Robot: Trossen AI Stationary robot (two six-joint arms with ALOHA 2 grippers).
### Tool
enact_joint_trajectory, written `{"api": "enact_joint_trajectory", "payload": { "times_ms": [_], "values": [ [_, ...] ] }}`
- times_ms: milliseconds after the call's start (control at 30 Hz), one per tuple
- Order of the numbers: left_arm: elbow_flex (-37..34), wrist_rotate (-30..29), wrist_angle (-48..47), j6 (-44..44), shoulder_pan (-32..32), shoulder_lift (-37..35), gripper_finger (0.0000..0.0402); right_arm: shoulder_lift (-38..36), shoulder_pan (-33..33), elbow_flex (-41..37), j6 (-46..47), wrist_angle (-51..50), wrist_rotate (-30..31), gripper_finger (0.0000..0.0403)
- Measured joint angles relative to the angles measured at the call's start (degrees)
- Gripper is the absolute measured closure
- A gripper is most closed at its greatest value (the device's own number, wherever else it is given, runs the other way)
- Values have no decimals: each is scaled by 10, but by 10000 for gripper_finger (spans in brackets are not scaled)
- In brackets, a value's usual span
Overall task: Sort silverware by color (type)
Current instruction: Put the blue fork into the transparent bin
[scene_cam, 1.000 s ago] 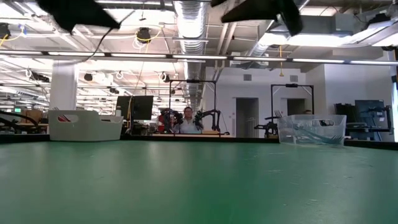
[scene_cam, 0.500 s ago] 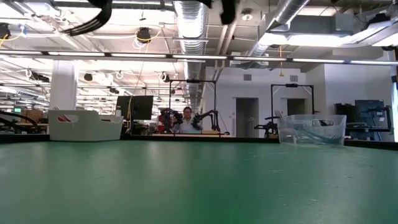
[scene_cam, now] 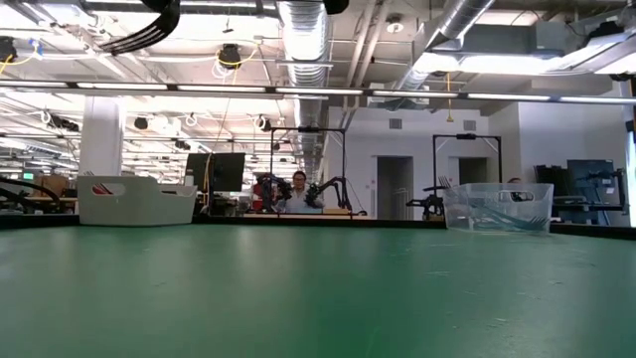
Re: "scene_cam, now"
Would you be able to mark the black computer monitor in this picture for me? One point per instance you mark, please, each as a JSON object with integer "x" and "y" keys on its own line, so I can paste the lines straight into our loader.
{"x": 226, "y": 171}

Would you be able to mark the clear plastic bin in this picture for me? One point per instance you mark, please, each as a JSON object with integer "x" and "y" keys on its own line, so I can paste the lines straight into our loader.
{"x": 497, "y": 191}

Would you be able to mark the black aluminium frame rail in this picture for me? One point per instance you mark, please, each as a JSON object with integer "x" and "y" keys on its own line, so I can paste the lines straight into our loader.
{"x": 596, "y": 231}

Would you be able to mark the brown cardboard box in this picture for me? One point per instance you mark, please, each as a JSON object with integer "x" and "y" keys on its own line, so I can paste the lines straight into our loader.
{"x": 52, "y": 185}

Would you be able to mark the green table mat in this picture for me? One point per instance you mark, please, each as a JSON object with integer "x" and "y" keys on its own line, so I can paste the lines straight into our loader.
{"x": 318, "y": 288}

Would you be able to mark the black gantry frame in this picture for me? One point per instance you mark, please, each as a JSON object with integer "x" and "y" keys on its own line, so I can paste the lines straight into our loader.
{"x": 308, "y": 129}
{"x": 467, "y": 135}

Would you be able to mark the black ceiling dome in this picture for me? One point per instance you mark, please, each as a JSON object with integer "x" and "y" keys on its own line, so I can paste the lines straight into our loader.
{"x": 229, "y": 54}

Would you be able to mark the person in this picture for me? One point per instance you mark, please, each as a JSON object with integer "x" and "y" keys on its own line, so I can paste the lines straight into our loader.
{"x": 299, "y": 201}

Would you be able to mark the wooden workstation table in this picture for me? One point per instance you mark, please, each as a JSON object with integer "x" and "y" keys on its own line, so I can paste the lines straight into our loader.
{"x": 298, "y": 216}

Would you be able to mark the long ceiling light strip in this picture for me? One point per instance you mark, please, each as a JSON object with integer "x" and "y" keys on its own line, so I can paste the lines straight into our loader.
{"x": 318, "y": 91}

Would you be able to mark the dark blue machine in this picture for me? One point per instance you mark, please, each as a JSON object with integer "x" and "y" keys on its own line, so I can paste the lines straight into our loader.
{"x": 588, "y": 184}

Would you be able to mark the silver ventilation duct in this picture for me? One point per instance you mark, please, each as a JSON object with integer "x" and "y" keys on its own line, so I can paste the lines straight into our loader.
{"x": 462, "y": 20}
{"x": 304, "y": 40}

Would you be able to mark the white opaque plastic bin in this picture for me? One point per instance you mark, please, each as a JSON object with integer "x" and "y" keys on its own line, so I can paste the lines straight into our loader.
{"x": 149, "y": 204}

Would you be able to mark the white building column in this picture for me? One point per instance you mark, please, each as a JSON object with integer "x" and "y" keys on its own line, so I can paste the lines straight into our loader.
{"x": 102, "y": 139}

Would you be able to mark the grey doorway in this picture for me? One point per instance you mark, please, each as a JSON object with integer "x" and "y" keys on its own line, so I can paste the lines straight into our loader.
{"x": 395, "y": 189}

